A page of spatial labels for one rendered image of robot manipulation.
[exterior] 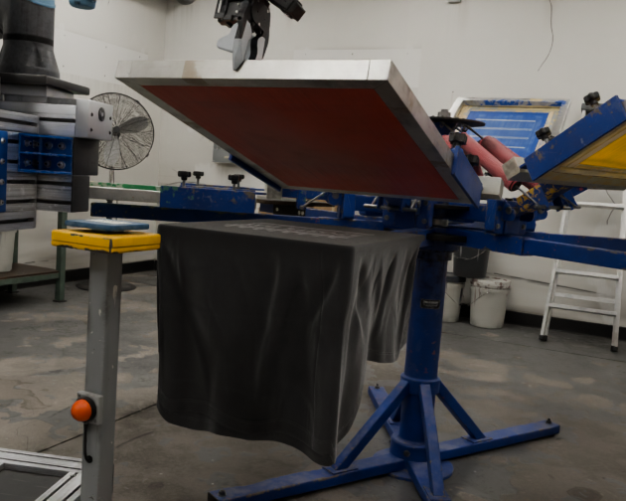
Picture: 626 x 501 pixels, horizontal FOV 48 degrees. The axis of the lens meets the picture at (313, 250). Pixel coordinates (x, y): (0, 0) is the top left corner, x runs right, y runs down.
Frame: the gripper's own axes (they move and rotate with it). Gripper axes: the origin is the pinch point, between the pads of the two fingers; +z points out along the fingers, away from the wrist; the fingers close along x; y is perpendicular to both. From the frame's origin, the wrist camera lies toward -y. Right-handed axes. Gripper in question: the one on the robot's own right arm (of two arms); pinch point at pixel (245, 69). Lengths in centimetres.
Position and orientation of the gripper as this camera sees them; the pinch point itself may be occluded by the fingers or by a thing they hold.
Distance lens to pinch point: 137.6
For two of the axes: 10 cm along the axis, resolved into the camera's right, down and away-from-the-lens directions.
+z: -1.9, 9.7, -1.4
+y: -9.0, -1.1, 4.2
